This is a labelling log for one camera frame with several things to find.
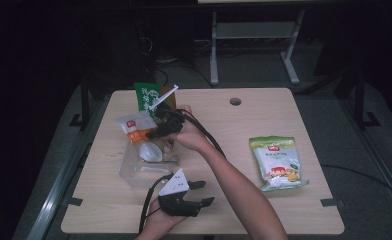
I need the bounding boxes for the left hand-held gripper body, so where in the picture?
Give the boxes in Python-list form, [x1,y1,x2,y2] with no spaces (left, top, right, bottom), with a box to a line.
[157,168,202,218]

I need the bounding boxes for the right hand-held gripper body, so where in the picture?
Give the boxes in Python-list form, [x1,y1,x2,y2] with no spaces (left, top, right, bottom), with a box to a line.
[149,84,187,135]

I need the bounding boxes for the white and orange food packet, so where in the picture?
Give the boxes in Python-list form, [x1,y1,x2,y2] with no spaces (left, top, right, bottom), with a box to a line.
[114,111,180,164]

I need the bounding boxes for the green and red seasoning packet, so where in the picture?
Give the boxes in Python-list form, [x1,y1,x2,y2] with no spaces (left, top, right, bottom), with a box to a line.
[133,81,178,122]

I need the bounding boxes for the clear plastic container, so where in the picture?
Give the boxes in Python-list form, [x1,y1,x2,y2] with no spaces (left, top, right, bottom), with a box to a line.
[118,133,182,188]

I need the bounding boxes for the person's right hand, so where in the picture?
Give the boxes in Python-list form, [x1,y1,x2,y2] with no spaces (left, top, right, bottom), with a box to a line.
[170,104,213,152]

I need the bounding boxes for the person's left hand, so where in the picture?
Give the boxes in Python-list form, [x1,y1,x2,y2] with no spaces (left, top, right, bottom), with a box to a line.
[143,198,189,238]

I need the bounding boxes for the black metal stand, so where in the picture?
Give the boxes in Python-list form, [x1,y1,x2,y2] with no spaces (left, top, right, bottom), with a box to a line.
[353,69,382,130]
[68,74,92,131]

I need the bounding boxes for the green and white food packet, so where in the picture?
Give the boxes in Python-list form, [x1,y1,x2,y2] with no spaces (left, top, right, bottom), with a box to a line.
[248,135,310,193]

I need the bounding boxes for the black tape piece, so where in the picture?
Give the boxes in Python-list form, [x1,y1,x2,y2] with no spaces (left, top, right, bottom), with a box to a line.
[66,196,84,207]
[319,197,346,208]

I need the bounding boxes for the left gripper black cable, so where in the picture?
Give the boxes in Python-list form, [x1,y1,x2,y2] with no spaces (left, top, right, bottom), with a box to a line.
[138,173,174,234]

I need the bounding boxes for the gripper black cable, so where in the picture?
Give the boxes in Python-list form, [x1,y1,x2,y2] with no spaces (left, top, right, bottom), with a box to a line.
[165,108,392,203]
[138,173,174,234]

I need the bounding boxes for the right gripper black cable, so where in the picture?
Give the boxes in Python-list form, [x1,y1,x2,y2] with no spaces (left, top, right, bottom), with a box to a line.
[165,108,392,203]

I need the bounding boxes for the black floor cables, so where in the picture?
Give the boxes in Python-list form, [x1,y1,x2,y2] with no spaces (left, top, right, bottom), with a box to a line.
[143,35,216,90]

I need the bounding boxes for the grey metal rail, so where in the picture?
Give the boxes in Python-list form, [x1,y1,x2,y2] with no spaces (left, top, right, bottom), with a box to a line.
[25,96,113,240]
[337,96,392,228]

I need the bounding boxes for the white metal stand frame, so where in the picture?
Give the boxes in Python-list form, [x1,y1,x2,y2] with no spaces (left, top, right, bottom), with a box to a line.
[209,9,307,86]

